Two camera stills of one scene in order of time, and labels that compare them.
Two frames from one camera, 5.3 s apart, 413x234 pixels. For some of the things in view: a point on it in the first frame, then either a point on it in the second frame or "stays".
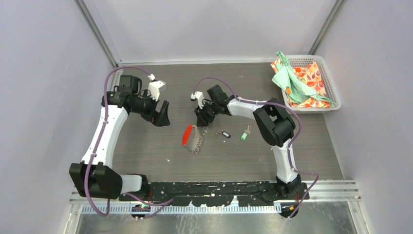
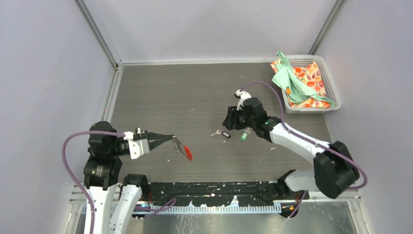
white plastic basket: x=331 y=89 stays
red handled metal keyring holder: x=193 y=136 → x=182 y=149
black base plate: x=217 y=193 stays
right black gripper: x=203 y=120 → x=230 y=123
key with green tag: x=244 y=135 stays
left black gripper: x=160 y=119 → x=153 y=143
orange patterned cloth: x=309 y=73 stays
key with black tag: x=224 y=133 stays
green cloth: x=296 y=90 stays
